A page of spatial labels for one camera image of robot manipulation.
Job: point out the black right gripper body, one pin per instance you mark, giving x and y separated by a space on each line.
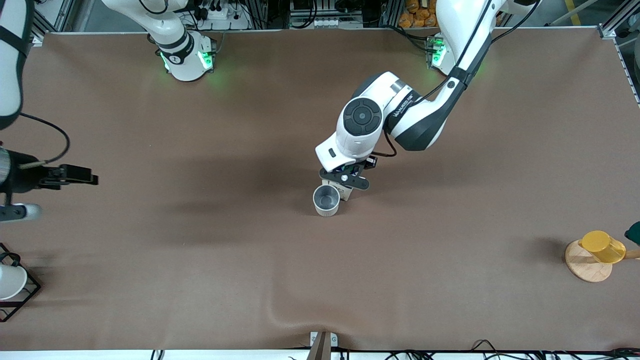
21 178

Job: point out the blue white milk carton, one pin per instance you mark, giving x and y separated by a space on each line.
345 192

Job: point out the beige ceramic mug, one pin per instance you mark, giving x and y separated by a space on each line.
327 199

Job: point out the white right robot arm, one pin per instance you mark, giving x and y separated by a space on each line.
175 45

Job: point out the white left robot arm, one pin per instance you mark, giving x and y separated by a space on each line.
360 120

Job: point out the wooden cup stand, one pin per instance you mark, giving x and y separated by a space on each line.
585 267

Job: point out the yellow plastic cup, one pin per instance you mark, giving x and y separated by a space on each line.
602 246

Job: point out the dark green cup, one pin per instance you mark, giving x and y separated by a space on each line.
635 234

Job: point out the white bowl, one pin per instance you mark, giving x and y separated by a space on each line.
10 282

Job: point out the small white socket bar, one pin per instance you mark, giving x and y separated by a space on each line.
330 22

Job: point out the bag of oranges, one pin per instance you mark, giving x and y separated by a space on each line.
417 15

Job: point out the brown table mat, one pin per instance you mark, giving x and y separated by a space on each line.
250 275

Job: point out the metal table clamp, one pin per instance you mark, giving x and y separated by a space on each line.
322 345

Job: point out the white power strip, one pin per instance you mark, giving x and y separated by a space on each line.
225 17

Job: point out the aluminium frame post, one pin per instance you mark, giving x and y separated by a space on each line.
50 15
614 25

